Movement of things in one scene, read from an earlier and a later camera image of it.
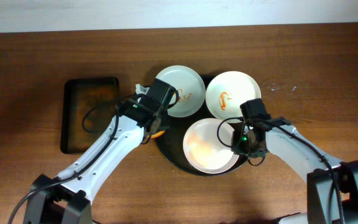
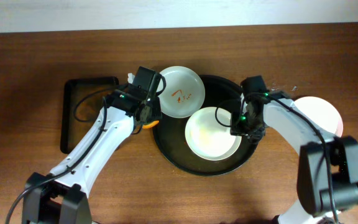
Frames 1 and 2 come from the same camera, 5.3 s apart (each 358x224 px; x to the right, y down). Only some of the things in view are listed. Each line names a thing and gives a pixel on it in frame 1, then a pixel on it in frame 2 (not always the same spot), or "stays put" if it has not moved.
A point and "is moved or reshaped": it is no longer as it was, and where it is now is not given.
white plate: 227,92 to 321,112
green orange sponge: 156,135 is moved or reshaped
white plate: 190,88 stays put
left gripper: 157,123 to 148,113
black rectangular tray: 79,96 stays put
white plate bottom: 204,151 is moved or reshaped
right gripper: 252,149 to 248,130
